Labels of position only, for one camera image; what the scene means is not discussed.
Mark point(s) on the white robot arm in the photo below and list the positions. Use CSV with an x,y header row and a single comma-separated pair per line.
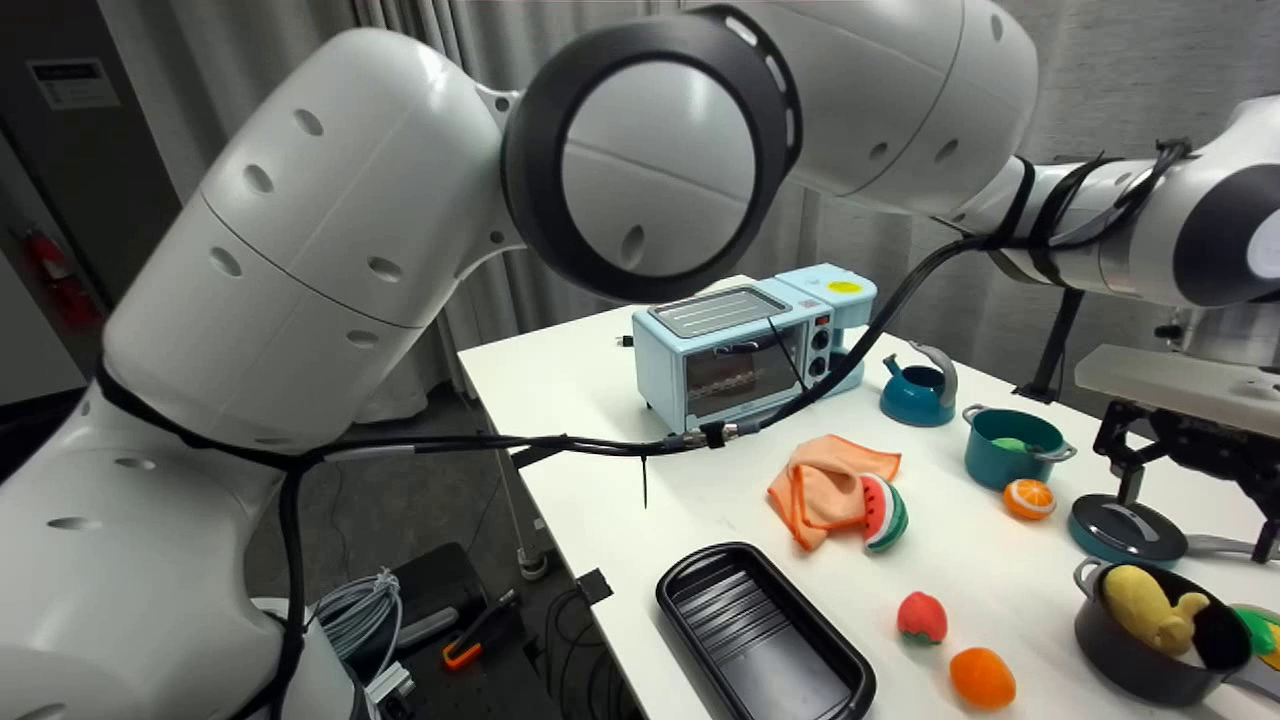
x,y
638,160

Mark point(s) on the black grill tray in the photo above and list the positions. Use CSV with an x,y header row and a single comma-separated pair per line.
x,y
755,645

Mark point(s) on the teal toy pot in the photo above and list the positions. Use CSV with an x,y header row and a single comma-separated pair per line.
x,y
1009,444

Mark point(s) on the black pot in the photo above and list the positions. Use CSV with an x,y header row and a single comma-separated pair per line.
x,y
1174,680

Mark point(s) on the light blue toy oven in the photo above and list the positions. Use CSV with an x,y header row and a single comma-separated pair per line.
x,y
746,350

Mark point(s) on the orange cloth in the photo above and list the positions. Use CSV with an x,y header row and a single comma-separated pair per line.
x,y
821,488

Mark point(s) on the teal toy kettle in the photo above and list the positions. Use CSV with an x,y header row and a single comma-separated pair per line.
x,y
920,395

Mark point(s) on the watermelon slice plush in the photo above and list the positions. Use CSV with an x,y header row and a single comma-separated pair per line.
x,y
887,514

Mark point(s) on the red strawberry plush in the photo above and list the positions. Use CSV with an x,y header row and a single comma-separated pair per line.
x,y
920,617

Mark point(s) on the orange half toy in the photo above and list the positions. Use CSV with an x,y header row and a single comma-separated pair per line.
x,y
1030,501

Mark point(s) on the orange fruit plush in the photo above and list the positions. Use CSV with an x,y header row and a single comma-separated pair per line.
x,y
982,679

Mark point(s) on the orange handled clamp left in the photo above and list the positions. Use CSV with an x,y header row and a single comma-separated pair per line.
x,y
483,633

